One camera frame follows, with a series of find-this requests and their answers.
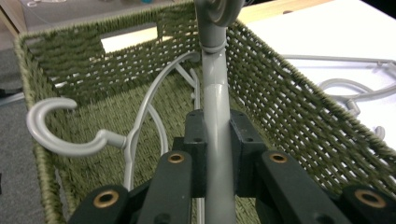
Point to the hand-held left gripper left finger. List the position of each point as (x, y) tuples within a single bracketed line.
[(197, 155)]

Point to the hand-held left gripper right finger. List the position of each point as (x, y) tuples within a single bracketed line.
[(244, 149)]

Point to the grey plastic hanger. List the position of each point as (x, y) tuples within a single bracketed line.
[(216, 109), (342, 84), (62, 146)]

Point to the green woven basket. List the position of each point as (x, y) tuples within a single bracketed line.
[(280, 93)]

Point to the white board mat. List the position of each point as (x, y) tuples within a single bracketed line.
[(311, 31)]

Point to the wooden shelf unit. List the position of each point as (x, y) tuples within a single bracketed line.
[(12, 21)]

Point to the aluminium rail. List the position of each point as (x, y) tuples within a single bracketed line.
[(11, 99)]

